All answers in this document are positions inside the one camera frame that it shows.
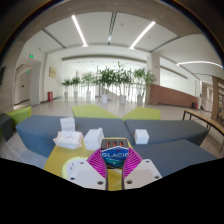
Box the black charger with blue label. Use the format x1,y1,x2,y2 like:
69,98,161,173
100,138,130,169

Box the dark grey ottoman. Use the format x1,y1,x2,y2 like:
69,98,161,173
0,112,14,142

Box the grey angular sofa block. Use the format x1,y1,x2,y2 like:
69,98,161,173
123,119,210,147

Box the wide yellow-green seat block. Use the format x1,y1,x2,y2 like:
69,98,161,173
71,104,119,120

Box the green bench seat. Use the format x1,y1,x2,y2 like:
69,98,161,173
7,105,33,128

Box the wooden bench with black frame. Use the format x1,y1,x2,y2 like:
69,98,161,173
182,109,224,151

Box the framed wall picture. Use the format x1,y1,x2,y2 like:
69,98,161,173
49,66,57,79

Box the white house-shaped box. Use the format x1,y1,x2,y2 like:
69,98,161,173
83,127,105,152

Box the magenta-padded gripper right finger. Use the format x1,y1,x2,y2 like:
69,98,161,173
121,147,163,191

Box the ceiling strip lights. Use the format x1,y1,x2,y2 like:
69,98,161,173
70,14,224,69

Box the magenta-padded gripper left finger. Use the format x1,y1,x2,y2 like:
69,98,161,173
68,148,110,191

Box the large grey sofa block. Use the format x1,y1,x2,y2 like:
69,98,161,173
131,139,218,178

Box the white tissue pack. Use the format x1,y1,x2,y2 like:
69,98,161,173
52,130,84,150

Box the stacked white boxes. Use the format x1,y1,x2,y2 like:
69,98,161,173
59,116,76,132

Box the row of potted plants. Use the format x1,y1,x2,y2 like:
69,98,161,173
60,61,157,104

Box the small yellow-green seat block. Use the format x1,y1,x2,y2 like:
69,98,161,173
121,106,162,121

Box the white cube box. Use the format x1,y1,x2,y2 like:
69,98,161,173
133,128,150,145

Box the long grey sofa block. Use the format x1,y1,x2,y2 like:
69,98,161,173
15,114,134,158

